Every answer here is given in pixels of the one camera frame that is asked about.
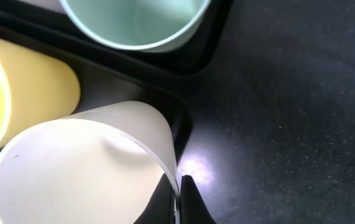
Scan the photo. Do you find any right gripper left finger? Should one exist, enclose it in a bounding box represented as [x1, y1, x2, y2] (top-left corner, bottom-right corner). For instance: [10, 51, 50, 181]
[133, 172, 177, 224]

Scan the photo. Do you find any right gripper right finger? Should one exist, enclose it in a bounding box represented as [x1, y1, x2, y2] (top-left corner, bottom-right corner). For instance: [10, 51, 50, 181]
[180, 174, 217, 224]

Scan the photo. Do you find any white cup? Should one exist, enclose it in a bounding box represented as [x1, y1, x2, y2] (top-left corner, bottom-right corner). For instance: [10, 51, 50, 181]
[0, 100, 180, 224]

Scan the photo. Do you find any yellow cup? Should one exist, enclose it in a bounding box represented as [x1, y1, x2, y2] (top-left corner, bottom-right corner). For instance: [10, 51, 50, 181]
[0, 32, 81, 159]

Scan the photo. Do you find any black tray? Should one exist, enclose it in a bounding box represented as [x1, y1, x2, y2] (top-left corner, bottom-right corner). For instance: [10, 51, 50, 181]
[0, 0, 236, 224]

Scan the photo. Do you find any green cup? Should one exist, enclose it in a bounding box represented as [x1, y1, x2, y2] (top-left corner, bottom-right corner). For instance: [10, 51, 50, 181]
[59, 0, 212, 53]

